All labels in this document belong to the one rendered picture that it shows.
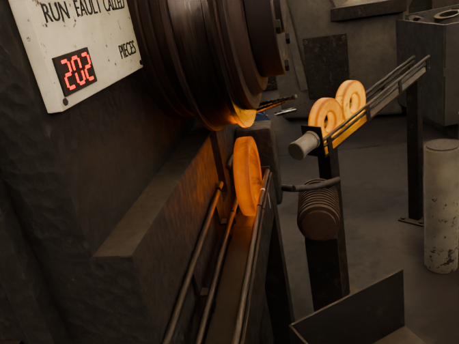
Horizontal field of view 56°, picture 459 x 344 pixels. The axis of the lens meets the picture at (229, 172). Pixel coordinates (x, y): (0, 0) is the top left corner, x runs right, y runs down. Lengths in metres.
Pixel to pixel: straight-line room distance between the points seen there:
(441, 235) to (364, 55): 2.05
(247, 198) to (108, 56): 0.44
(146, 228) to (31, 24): 0.29
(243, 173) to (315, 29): 2.77
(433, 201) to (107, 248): 1.36
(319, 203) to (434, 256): 0.69
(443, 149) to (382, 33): 1.98
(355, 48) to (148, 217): 3.06
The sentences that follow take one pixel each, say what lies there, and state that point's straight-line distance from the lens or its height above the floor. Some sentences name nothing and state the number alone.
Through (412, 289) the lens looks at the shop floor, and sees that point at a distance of 1.83.
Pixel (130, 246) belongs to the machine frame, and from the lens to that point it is 0.59.
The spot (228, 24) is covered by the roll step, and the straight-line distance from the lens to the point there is 0.73.
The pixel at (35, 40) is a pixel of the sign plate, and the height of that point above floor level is 1.14.
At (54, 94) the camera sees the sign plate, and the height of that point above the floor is 1.08.
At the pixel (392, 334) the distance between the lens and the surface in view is 0.78.
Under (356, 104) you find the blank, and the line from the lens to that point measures 1.60.
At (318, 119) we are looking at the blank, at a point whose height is 0.73.
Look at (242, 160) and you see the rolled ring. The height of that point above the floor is 0.82.
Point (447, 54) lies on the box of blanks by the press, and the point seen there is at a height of 0.56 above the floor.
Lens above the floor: 1.15
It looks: 23 degrees down
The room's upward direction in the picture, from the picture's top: 11 degrees counter-clockwise
